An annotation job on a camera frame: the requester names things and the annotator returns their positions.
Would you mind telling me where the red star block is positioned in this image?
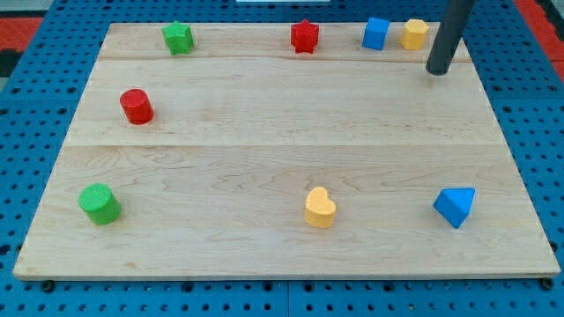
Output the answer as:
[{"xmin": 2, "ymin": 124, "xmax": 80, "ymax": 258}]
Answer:
[{"xmin": 290, "ymin": 19, "xmax": 320, "ymax": 54}]

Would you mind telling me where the green star block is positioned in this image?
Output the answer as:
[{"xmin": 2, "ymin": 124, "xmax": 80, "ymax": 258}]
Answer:
[{"xmin": 161, "ymin": 21, "xmax": 194, "ymax": 55}]

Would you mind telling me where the wooden board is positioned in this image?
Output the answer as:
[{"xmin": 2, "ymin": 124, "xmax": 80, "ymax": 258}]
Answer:
[{"xmin": 13, "ymin": 23, "xmax": 560, "ymax": 281}]

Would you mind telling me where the yellow heart block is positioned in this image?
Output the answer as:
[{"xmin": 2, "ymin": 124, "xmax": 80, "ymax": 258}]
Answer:
[{"xmin": 304, "ymin": 187, "xmax": 338, "ymax": 229}]

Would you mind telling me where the red cylinder block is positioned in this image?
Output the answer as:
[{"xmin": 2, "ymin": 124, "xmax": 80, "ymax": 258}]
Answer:
[{"xmin": 119, "ymin": 88, "xmax": 154, "ymax": 125}]

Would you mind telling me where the blue cube block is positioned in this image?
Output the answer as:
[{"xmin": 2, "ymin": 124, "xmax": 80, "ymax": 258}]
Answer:
[{"xmin": 362, "ymin": 18, "xmax": 390, "ymax": 50}]

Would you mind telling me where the blue triangle block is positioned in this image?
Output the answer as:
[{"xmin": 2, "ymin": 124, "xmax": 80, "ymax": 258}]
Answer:
[{"xmin": 433, "ymin": 188, "xmax": 476, "ymax": 229}]

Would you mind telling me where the yellow hexagon block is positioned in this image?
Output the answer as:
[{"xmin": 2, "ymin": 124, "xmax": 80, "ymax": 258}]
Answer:
[{"xmin": 400, "ymin": 19, "xmax": 430, "ymax": 50}]

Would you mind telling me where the green cylinder block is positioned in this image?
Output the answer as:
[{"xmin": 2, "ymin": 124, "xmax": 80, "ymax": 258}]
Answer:
[{"xmin": 78, "ymin": 183, "xmax": 121, "ymax": 225}]

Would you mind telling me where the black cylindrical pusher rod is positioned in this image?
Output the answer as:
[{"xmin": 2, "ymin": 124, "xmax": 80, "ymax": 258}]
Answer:
[{"xmin": 426, "ymin": 0, "xmax": 476, "ymax": 76}]

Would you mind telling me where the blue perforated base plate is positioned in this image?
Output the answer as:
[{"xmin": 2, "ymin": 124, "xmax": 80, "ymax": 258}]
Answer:
[{"xmin": 1, "ymin": 0, "xmax": 563, "ymax": 316}]

